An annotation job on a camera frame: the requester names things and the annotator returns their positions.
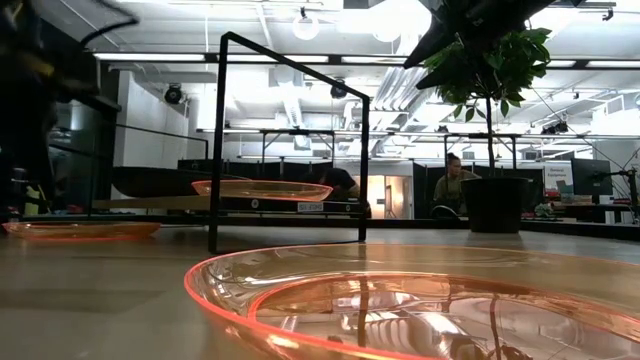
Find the black ceiling speaker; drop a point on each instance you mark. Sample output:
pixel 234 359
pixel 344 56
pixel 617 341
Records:
pixel 338 90
pixel 173 94

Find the orange translucent plate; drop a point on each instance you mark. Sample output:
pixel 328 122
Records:
pixel 400 310
pixel 260 191
pixel 80 231

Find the black background rig frame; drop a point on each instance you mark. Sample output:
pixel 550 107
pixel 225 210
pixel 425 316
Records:
pixel 480 135
pixel 297 132

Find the black computer monitor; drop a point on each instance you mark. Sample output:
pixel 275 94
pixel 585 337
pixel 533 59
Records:
pixel 591 176

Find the long ceiling light strip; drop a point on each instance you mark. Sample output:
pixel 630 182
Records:
pixel 150 56
pixel 615 63

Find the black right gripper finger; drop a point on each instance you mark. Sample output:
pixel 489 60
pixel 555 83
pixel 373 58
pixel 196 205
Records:
pixel 450 70
pixel 437 42

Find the black plant pot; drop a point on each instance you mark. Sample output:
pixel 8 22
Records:
pixel 495 205

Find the person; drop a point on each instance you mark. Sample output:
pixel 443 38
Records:
pixel 340 180
pixel 450 186

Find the black table edge rail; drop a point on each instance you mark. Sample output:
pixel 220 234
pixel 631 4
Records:
pixel 425 223

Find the white printed sign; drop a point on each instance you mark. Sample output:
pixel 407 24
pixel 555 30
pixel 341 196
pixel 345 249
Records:
pixel 557 175

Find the round ceiling lamp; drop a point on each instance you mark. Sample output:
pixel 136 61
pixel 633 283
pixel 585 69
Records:
pixel 306 26

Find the green leafy tree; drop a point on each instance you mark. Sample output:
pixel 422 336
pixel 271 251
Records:
pixel 510 65

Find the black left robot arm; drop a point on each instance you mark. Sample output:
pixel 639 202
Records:
pixel 25 75

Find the black partition panel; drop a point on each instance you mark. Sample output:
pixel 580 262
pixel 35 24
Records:
pixel 280 170

